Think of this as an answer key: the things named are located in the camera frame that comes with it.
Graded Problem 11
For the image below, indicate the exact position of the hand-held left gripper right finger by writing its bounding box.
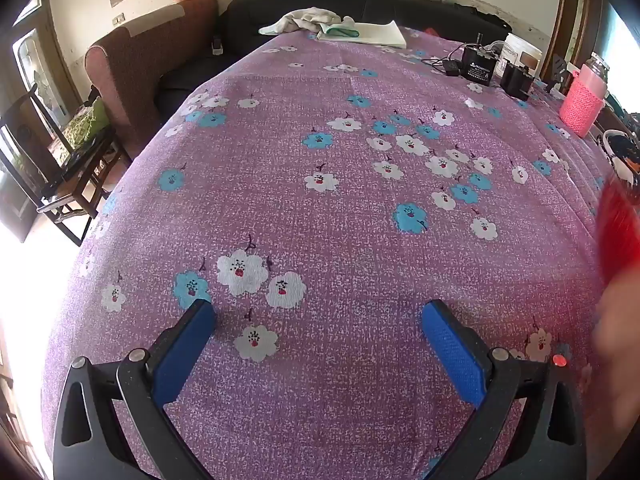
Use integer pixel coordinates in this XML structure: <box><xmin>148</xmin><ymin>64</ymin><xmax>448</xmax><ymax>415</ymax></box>
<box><xmin>421</xmin><ymin>299</ymin><xmax>588</xmax><ymax>480</ymax></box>

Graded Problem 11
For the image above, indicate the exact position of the green patterned cushion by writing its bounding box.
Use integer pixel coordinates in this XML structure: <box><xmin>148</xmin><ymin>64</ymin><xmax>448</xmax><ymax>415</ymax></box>
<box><xmin>62</xmin><ymin>97</ymin><xmax>111</xmax><ymax>153</ymax></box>

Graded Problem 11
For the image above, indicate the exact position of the white plastic jar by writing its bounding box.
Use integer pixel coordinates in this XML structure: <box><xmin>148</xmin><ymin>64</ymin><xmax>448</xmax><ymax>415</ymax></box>
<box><xmin>500</xmin><ymin>34</ymin><xmax>543</xmax><ymax>78</ymax></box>

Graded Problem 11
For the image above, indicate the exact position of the brown fabric armchair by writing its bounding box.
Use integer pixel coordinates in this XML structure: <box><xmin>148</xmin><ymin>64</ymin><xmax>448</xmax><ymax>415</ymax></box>
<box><xmin>84</xmin><ymin>0</ymin><xmax>221</xmax><ymax>161</ymax></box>

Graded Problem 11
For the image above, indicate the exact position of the purple floral tablecloth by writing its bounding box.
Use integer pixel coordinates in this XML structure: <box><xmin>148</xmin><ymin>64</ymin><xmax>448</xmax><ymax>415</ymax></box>
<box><xmin>40</xmin><ymin>25</ymin><xmax>621</xmax><ymax>480</ymax></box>

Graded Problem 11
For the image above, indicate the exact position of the black bag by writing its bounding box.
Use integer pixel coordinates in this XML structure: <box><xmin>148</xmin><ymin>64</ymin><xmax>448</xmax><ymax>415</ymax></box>
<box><xmin>60</xmin><ymin>130</ymin><xmax>118</xmax><ymax>171</ymax></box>

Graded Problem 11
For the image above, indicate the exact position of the black power adapter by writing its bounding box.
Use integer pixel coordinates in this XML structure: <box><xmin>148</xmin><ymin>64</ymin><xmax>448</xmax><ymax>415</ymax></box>
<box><xmin>460</xmin><ymin>45</ymin><xmax>498</xmax><ymax>85</ymax></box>

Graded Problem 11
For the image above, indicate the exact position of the white crumpled cloth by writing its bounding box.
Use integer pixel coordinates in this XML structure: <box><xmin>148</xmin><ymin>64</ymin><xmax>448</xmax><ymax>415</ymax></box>
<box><xmin>257</xmin><ymin>6</ymin><xmax>356</xmax><ymax>36</ymax></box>

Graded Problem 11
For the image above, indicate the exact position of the glass panel door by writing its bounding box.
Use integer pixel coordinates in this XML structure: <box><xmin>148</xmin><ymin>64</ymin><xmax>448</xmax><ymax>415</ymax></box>
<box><xmin>11</xmin><ymin>0</ymin><xmax>83</xmax><ymax>126</ymax></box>

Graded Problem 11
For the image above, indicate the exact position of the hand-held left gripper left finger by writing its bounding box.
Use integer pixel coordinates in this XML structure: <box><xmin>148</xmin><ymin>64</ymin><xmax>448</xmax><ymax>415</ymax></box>
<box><xmin>52</xmin><ymin>299</ymin><xmax>218</xmax><ymax>480</ymax></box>

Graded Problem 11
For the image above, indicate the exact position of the large red gold-rimmed plate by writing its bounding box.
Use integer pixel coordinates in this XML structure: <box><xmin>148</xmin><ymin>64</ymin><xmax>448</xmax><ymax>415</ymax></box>
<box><xmin>595</xmin><ymin>177</ymin><xmax>640</xmax><ymax>286</ymax></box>

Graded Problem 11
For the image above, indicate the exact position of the pink knit-sleeved bottle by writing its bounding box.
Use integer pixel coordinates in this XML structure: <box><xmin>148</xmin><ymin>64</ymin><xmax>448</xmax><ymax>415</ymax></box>
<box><xmin>559</xmin><ymin>52</ymin><xmax>610</xmax><ymax>138</ymax></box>

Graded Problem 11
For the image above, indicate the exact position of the black leather sofa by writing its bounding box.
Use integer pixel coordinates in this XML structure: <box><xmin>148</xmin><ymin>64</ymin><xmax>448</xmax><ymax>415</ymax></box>
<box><xmin>155</xmin><ymin>0</ymin><xmax>513</xmax><ymax>121</ymax></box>

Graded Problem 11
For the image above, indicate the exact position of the wooden window frame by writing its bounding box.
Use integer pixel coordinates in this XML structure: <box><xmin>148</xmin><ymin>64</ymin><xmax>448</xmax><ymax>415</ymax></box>
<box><xmin>552</xmin><ymin>0</ymin><xmax>601</xmax><ymax>91</ymax></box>

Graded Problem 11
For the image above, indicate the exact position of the dark wooden chair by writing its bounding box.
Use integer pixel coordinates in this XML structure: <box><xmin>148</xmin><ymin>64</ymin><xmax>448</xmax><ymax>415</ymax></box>
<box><xmin>0</xmin><ymin>82</ymin><xmax>133</xmax><ymax>248</ymax></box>

